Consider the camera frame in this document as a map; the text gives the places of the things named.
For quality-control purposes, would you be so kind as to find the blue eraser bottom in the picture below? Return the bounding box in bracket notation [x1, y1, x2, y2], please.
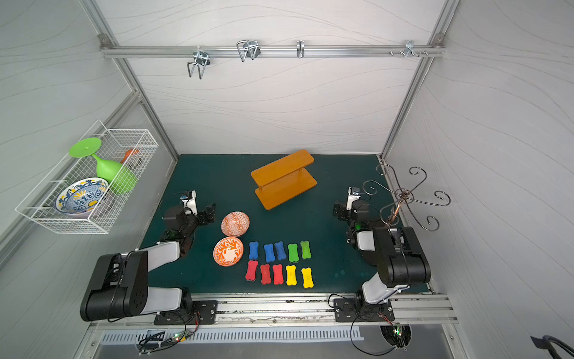
[274, 242, 287, 261]
[264, 244, 276, 263]
[249, 242, 259, 260]

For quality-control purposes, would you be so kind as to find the green eraser bottom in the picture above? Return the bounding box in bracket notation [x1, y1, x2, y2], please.
[300, 241, 312, 260]
[288, 243, 300, 263]

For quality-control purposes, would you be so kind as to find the orange wooden two-tier shelf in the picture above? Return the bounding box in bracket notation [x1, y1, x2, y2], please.
[251, 150, 317, 210]

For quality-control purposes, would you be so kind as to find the pink eraser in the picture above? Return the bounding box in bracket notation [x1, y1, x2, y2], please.
[245, 260, 259, 281]

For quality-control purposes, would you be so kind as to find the yellow eraser top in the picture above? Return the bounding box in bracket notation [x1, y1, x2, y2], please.
[286, 265, 297, 287]
[301, 268, 314, 289]

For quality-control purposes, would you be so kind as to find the red eraser top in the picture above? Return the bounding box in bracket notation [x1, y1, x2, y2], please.
[272, 264, 285, 285]
[259, 264, 271, 285]

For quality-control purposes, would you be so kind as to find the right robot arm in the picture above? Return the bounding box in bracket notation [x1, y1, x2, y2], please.
[333, 199, 431, 313]

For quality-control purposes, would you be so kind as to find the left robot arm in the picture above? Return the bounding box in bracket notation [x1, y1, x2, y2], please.
[80, 204, 216, 323]

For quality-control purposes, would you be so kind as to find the orange geometric pattern bowl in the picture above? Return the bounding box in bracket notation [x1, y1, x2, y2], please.
[221, 211, 251, 237]

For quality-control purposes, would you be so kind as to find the orange floral pattern bowl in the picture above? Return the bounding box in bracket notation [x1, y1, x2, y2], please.
[212, 236, 245, 267]

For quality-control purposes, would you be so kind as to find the metal scroll hook stand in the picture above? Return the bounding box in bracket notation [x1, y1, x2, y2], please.
[362, 163, 451, 232]

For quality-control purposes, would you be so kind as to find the green plastic wine glass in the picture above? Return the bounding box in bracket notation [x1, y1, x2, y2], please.
[69, 138, 138, 194]

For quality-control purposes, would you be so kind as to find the orange utensil in basket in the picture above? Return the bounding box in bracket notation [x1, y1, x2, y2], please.
[120, 149, 139, 164]

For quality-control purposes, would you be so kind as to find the white vent strip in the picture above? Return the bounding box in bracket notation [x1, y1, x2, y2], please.
[100, 326, 364, 346]

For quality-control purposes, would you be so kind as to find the blue yellow ceramic bowl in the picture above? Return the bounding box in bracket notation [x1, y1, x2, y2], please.
[55, 177, 109, 215]

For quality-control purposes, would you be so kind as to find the double prong metal hook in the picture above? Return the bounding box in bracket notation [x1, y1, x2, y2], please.
[187, 48, 211, 79]

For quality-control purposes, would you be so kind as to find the small metal hook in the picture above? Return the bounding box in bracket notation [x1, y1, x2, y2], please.
[296, 40, 305, 58]

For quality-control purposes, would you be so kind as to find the looped metal hook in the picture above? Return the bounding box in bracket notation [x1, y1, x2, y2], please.
[236, 40, 261, 62]

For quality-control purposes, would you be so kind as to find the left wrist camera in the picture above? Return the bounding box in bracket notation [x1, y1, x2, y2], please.
[180, 190, 198, 215]

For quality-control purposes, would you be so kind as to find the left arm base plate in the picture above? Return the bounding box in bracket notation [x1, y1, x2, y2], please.
[153, 301, 218, 326]

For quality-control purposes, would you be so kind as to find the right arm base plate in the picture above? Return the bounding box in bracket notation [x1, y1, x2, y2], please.
[332, 298, 395, 323]

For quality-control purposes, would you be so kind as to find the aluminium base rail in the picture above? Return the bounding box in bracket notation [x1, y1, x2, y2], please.
[88, 293, 459, 331]

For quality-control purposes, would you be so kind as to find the white wire basket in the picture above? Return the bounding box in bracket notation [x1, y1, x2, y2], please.
[16, 121, 158, 235]

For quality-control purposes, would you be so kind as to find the right base cable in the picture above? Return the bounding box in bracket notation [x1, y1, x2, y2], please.
[326, 292, 413, 358]

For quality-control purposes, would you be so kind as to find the left base cable bundle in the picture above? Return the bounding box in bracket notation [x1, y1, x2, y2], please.
[135, 309, 200, 355]

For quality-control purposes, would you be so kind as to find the aluminium crossbar rail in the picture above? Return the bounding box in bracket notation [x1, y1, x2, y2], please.
[101, 43, 446, 59]

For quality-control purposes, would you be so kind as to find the right metal bracket hook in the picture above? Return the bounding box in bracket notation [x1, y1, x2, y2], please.
[389, 40, 428, 58]

